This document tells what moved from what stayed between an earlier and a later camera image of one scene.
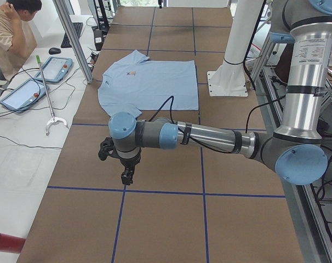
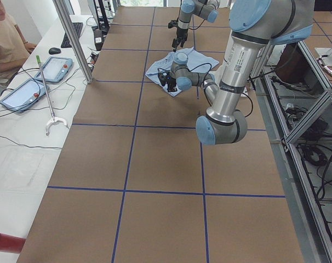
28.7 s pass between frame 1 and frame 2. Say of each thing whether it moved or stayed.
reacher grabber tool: stayed
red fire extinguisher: stayed
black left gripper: moved
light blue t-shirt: moved
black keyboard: stayed
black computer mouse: stayed
